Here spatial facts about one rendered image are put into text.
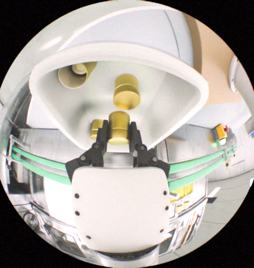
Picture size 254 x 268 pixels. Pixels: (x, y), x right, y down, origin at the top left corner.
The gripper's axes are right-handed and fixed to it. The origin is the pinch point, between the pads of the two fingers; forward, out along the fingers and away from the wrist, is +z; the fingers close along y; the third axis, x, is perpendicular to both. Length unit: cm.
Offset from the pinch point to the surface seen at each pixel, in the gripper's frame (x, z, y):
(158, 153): -6.8, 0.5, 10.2
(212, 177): -300, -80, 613
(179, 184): -10.9, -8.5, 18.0
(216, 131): -2, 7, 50
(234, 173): -125, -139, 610
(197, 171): -10.5, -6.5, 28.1
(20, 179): -42, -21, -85
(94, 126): -5.1, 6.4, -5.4
